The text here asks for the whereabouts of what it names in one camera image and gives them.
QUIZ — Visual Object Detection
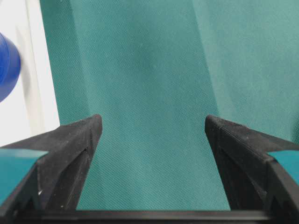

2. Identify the green table cloth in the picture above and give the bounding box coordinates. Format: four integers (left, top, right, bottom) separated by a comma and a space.
40, 0, 299, 210

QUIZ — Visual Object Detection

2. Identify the blue tape roll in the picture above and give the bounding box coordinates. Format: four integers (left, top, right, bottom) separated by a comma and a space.
0, 34, 21, 102

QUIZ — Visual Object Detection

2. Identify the white plastic case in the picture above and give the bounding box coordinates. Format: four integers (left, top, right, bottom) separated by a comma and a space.
0, 0, 60, 146

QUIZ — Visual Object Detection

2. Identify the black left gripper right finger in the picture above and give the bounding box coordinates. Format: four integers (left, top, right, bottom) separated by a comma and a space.
205, 115, 299, 224

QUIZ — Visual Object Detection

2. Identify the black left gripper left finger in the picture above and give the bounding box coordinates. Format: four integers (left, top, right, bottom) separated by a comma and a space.
0, 114, 102, 224

